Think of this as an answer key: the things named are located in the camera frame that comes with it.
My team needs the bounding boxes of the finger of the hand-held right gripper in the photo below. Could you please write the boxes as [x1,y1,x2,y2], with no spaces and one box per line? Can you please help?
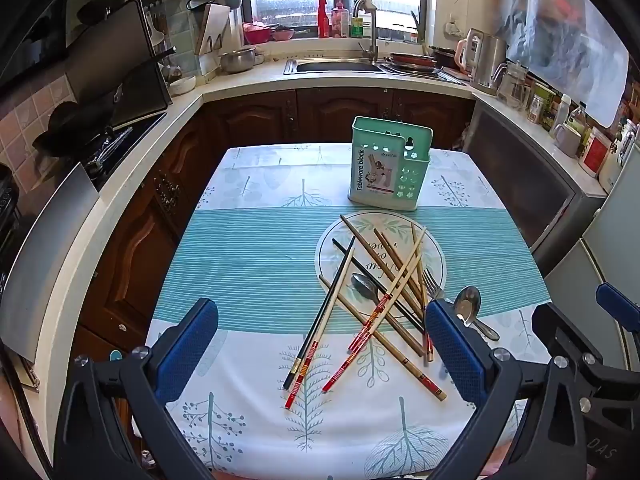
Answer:
[595,282,640,333]
[531,304,626,397]

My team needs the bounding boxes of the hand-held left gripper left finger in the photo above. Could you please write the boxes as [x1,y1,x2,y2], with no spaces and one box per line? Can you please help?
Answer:
[52,297,221,480]

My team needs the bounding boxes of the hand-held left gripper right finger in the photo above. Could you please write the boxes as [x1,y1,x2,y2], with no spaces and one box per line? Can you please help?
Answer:
[424,299,590,480]

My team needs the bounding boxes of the metal spoon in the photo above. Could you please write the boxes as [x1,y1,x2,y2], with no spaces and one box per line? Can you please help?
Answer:
[452,285,501,342]
[351,272,396,321]

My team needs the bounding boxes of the metal fork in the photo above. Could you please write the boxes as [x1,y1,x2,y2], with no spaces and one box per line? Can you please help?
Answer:
[422,267,447,303]

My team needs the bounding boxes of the brown wooden chopstick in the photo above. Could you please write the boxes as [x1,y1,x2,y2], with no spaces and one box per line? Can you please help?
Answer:
[373,228,425,313]
[340,215,427,328]

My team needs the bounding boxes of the green plastic utensil holder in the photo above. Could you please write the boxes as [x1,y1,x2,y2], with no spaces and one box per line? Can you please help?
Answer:
[347,116,435,211]

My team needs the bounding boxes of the white refrigerator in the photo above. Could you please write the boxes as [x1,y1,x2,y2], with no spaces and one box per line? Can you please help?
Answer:
[542,160,640,351]

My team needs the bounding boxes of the teal leaf print tablecloth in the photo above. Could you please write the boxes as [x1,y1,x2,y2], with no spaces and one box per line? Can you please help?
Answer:
[132,142,551,480]

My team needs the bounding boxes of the grey built-in appliance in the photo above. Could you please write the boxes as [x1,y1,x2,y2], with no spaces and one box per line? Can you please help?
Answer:
[462,100,608,261]

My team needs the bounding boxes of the red label canister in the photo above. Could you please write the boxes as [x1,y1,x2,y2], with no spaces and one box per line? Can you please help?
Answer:
[579,127,613,178]

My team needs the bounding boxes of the steel stove guard panel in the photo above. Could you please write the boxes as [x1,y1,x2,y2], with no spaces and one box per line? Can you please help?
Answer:
[0,162,101,363]

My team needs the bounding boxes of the grey mug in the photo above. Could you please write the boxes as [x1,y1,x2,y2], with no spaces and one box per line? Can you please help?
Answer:
[552,124,582,158]

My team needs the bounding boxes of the white plastic bottle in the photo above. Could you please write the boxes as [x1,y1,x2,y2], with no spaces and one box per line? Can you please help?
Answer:
[550,94,572,136]

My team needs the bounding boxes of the green packet box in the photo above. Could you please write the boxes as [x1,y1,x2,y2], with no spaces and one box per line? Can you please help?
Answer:
[527,84,556,126]

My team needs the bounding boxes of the black gas stove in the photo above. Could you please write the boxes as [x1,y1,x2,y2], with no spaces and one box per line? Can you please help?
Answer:
[75,110,168,193]

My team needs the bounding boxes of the brown wooden kitchen cabinets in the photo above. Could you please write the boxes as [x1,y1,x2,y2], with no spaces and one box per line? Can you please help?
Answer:
[75,87,476,356]

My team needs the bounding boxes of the glass pitcher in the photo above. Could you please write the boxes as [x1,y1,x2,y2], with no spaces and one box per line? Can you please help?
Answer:
[492,60,531,108]

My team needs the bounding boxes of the black wok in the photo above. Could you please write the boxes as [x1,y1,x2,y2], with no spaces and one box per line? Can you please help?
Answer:
[32,101,116,158]

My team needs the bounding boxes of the white ceramic bowl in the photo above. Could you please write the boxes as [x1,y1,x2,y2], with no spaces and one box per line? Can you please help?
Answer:
[167,75,197,96]

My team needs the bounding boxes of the white kitchen countertop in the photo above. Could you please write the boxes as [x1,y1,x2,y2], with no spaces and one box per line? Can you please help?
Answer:
[0,57,476,361]

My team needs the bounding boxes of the hanging clear plastic sheet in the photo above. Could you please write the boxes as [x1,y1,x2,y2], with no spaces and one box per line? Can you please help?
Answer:
[500,0,631,128]

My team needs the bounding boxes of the steel electric kettle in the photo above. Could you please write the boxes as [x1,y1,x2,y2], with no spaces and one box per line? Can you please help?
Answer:
[455,27,508,96]

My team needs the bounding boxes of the steel cooking pot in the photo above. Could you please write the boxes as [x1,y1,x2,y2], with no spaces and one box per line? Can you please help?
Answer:
[219,47,263,75]

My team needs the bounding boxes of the red pan with dishes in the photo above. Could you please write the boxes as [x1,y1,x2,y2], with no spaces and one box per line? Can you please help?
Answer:
[387,51,438,73]

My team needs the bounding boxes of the black pot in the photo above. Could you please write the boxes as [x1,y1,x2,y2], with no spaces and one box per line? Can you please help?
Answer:
[430,46,458,68]

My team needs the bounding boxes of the steel kitchen sink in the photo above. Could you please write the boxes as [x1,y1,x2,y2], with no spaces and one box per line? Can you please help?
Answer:
[284,57,388,76]

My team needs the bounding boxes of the white hanging spatula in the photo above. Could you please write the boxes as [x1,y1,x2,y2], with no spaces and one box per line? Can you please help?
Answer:
[145,10,166,46]

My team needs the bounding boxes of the pink colander bowl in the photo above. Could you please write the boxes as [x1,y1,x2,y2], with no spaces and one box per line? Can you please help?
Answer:
[242,22,273,46]

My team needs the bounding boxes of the wooden cutting board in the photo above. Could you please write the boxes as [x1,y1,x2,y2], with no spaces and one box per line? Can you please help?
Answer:
[194,2,232,56]

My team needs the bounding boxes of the steel kitchen faucet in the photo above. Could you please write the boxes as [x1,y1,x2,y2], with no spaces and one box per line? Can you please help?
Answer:
[352,0,381,63]

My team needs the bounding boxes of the pink soap pump bottle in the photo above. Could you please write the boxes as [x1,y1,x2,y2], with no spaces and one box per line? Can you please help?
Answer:
[331,0,349,38]

